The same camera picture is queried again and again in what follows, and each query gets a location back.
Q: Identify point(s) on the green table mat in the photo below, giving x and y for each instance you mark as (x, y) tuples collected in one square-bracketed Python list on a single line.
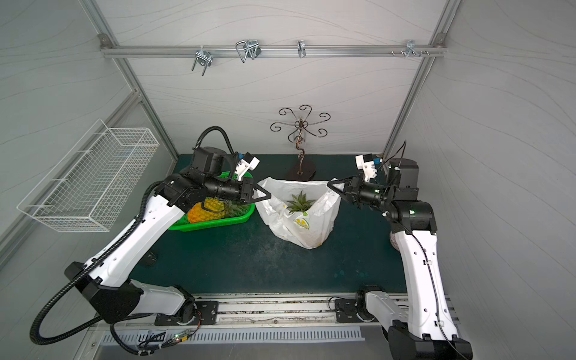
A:
[(249, 258)]

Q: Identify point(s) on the small metal bracket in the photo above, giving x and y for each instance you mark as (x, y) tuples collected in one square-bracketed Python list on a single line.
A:
[(301, 49)]

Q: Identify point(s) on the metal U-bolt clamp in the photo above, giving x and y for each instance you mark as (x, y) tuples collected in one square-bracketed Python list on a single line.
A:
[(203, 60)]

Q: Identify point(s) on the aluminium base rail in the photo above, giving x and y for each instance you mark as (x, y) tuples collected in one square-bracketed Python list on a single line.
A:
[(265, 310)]

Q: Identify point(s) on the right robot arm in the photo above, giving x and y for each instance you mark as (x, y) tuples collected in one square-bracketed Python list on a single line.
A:
[(426, 330)]

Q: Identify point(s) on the aluminium cross rail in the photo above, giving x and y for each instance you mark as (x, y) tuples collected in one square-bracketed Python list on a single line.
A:
[(268, 51)]

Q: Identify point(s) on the metal U-bolt hook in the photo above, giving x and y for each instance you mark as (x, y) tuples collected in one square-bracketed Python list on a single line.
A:
[(248, 49)]

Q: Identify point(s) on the white plastic bag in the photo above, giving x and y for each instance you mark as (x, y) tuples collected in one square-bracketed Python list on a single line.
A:
[(321, 216)]

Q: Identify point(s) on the lying pineapple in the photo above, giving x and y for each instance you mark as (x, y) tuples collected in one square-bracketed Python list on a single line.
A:
[(213, 209)]

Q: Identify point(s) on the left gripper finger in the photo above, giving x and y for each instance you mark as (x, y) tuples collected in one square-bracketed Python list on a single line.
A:
[(253, 199), (257, 190)]

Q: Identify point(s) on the left controller board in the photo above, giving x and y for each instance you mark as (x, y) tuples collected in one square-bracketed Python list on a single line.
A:
[(180, 337)]

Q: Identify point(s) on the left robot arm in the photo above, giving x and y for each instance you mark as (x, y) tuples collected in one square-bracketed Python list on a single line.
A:
[(107, 286)]

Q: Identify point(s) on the pineapple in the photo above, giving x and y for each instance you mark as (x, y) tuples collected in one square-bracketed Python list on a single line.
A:
[(213, 209), (298, 207)]

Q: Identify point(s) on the white wire basket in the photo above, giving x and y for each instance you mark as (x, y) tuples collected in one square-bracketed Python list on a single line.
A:
[(87, 189)]

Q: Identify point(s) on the green plastic basket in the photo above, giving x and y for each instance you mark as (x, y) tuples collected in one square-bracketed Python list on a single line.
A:
[(187, 189)]

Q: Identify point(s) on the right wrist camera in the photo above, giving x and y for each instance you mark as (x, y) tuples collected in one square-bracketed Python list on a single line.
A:
[(366, 165)]

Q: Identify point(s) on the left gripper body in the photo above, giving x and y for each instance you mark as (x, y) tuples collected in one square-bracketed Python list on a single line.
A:
[(247, 190)]

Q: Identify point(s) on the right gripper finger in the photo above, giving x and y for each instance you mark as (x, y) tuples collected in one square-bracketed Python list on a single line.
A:
[(343, 192), (343, 181)]

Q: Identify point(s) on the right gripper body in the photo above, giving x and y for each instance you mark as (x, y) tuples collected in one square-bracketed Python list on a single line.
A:
[(351, 189)]

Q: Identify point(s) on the white vented cable duct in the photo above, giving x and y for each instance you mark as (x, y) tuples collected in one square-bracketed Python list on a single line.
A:
[(313, 335)]

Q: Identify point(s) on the bronze scroll hanger stand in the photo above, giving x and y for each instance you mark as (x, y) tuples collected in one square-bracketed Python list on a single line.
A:
[(304, 170)]

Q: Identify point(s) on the right metal hook clamp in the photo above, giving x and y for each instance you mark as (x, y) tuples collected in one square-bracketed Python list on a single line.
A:
[(410, 51)]

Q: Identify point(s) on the ribbed clear glass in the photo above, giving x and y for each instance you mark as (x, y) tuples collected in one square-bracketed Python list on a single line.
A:
[(393, 241)]

